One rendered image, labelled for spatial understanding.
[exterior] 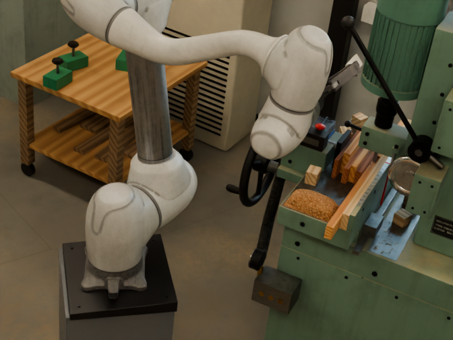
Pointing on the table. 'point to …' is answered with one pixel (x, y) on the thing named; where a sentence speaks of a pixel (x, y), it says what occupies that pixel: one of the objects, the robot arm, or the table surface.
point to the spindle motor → (402, 45)
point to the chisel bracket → (382, 137)
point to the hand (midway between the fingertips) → (334, 71)
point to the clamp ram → (340, 144)
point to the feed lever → (414, 151)
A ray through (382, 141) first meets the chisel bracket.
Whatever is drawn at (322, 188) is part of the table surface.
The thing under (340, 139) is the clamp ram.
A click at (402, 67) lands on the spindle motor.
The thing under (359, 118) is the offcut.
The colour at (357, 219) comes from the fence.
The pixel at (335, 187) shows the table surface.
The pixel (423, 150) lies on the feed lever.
